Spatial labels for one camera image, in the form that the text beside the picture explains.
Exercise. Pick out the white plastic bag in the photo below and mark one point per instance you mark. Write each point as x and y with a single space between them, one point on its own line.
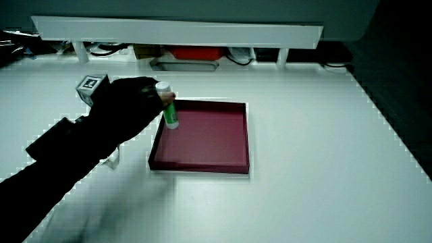
240 54

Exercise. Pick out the green white glue stick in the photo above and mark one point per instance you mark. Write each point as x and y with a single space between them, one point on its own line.
170 116

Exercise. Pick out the red box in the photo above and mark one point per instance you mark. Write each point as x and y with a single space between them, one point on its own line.
197 53

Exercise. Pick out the person's right hand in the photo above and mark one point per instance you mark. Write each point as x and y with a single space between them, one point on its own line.
125 108

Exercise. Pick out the person's right forearm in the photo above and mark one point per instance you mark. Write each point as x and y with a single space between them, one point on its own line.
40 182

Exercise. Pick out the white desk shelf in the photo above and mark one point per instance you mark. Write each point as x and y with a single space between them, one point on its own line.
175 32

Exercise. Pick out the red square tray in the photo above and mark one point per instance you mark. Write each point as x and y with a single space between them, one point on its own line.
206 138

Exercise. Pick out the black forearm sensor box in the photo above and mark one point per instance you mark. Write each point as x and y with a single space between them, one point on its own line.
50 140

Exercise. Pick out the brown cardboard box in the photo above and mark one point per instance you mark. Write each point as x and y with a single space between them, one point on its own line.
146 51

